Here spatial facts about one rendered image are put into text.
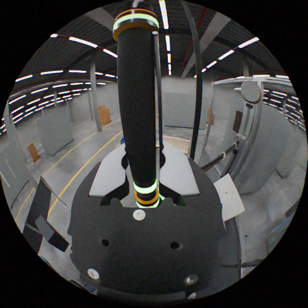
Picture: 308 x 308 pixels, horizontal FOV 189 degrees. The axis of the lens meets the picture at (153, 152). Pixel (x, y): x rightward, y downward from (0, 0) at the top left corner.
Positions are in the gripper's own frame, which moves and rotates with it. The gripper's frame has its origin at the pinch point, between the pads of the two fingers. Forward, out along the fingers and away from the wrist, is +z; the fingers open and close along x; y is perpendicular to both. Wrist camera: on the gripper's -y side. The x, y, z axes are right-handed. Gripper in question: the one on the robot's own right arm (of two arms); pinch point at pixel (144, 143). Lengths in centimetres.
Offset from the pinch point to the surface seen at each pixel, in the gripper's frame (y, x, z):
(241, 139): 9, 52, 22
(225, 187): 34, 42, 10
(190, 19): -21.1, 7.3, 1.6
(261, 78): -37, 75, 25
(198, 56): -12.5, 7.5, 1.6
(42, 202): 92, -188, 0
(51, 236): 43, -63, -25
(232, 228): 74, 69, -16
